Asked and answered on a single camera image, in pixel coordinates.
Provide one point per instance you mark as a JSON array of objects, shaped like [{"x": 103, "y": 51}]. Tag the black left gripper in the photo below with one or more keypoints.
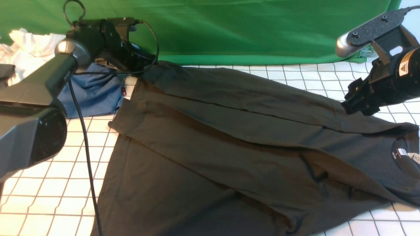
[{"x": 122, "y": 55}]

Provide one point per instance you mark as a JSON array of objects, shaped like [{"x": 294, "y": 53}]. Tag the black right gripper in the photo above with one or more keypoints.
[{"x": 368, "y": 95}]

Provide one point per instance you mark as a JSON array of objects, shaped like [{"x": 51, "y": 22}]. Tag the dark gray long-sleeved shirt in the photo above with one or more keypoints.
[{"x": 221, "y": 152}]

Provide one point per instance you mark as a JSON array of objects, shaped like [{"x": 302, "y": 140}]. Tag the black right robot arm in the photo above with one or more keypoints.
[{"x": 405, "y": 70}]

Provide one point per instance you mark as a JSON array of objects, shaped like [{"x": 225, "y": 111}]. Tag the blue shirt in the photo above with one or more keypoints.
[{"x": 98, "y": 94}]

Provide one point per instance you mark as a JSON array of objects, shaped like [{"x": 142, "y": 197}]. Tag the white shirt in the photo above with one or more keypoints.
[{"x": 28, "y": 52}]

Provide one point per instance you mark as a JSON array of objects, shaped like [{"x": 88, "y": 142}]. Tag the metal binder clip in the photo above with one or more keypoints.
[{"x": 367, "y": 52}]

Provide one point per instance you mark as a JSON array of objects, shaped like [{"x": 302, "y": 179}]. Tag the green backdrop cloth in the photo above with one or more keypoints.
[{"x": 245, "y": 32}]

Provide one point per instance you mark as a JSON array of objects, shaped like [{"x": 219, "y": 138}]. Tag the dark garment at left edge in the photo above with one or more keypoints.
[{"x": 7, "y": 71}]

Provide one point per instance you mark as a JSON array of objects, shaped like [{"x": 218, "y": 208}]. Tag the white grid tablecloth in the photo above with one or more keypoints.
[{"x": 53, "y": 198}]

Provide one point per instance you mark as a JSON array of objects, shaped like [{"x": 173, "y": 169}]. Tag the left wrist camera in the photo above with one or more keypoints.
[{"x": 123, "y": 25}]

